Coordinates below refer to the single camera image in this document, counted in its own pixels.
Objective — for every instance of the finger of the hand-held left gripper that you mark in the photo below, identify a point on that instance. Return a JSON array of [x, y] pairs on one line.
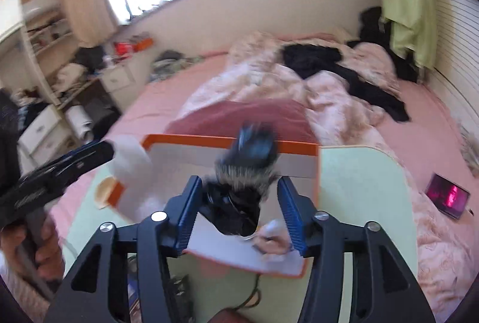
[[86, 156]]

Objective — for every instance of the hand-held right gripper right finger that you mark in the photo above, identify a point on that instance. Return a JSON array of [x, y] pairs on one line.
[[294, 219]]

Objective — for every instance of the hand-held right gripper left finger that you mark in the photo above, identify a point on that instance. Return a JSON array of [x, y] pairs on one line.
[[187, 211]]

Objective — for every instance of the white soft cloth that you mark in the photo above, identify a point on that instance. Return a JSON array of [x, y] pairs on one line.
[[129, 162]]

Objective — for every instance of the black furry object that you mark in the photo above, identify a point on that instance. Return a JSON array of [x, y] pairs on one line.
[[232, 203]]

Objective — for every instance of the orange storage box white inside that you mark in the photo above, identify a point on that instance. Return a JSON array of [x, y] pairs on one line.
[[179, 158]]

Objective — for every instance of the light green desktop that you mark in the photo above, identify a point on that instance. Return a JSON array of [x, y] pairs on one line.
[[355, 195]]

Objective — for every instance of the person's left hand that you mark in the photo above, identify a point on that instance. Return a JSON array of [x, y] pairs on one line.
[[48, 252]]

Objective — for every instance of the pink soft item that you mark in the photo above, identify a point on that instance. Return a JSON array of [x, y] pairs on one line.
[[278, 246]]

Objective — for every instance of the white paper roll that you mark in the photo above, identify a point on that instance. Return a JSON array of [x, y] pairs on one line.
[[79, 120]]

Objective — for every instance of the large white drawer cabinet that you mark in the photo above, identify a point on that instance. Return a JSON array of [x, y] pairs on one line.
[[45, 132]]

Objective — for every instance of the white paper sheet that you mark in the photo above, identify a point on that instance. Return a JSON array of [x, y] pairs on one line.
[[232, 249]]

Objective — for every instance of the small white drawer cabinet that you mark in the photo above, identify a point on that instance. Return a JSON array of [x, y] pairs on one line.
[[118, 78]]

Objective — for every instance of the pink bed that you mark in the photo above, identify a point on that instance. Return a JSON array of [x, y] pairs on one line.
[[157, 98]]

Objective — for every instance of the red object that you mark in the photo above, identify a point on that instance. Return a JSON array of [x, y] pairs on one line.
[[121, 48]]

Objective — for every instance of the small orange box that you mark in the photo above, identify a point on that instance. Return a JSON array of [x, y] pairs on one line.
[[141, 43]]

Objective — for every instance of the pile of patterned clothes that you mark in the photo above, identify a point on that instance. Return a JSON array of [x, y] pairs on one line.
[[172, 60]]

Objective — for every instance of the white shelf unit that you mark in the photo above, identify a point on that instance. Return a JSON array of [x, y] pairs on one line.
[[41, 35]]

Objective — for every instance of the pink floral quilt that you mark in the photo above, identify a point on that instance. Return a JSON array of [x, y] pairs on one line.
[[262, 83]]

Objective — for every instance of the phone with red screen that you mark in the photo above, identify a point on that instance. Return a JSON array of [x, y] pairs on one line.
[[447, 195]]

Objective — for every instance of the black garment on quilt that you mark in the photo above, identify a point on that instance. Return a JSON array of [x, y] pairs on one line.
[[310, 59]]

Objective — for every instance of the black clothes by curtain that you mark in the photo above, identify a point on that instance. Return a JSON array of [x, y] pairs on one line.
[[372, 20]]

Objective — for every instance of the green curtain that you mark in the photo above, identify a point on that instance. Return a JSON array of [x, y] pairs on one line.
[[404, 8]]

